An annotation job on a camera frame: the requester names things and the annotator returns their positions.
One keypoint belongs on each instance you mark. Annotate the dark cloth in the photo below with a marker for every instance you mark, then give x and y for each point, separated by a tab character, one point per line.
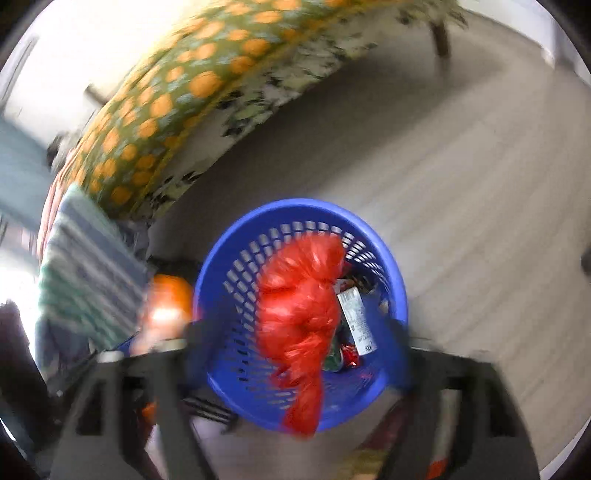
21	383

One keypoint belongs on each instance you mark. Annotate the blue green striped tablecloth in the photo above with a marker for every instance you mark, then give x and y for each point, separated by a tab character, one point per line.
87	267

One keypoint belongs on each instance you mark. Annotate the dark wooden bed leg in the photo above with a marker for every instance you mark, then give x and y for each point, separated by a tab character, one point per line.
439	37

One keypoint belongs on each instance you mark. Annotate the orange object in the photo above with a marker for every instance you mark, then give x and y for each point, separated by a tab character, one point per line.
166	304

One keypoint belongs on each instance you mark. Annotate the blue grey curtain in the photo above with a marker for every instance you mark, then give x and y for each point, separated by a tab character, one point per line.
21	170

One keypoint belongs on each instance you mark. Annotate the blue plastic basket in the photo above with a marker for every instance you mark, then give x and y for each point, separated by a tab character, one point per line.
235	286

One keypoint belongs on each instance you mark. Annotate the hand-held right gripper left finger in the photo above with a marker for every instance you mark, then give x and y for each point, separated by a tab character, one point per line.
203	344

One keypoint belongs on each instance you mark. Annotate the red plastic bag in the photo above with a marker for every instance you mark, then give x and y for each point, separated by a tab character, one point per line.
300	314

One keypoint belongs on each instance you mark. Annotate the green gold foil wrapper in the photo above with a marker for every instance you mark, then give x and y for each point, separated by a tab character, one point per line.
341	360

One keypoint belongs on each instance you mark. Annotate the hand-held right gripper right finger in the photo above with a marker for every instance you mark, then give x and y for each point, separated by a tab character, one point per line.
398	344

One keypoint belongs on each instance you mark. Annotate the floral bed skirt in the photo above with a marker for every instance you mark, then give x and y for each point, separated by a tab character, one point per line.
286	87

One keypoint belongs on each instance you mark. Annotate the green white milk carton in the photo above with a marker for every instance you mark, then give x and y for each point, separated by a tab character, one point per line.
356	321

